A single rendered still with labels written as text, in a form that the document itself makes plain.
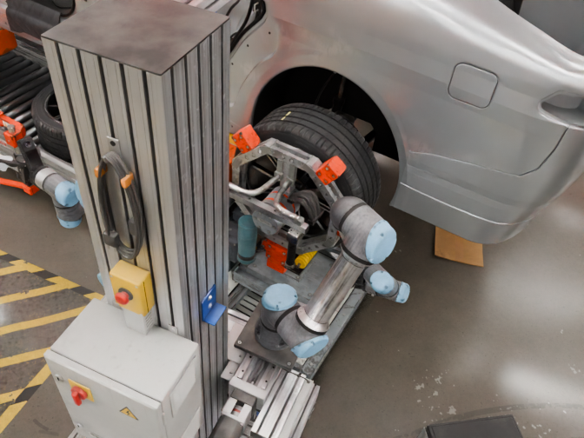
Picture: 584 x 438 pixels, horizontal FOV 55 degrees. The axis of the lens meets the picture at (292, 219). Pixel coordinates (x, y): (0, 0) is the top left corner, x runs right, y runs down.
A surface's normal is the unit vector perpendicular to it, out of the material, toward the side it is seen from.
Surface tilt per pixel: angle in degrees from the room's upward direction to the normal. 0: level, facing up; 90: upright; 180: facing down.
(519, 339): 0
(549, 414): 0
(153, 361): 0
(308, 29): 90
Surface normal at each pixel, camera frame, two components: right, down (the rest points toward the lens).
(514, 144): -0.50, 0.59
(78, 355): 0.08, -0.70
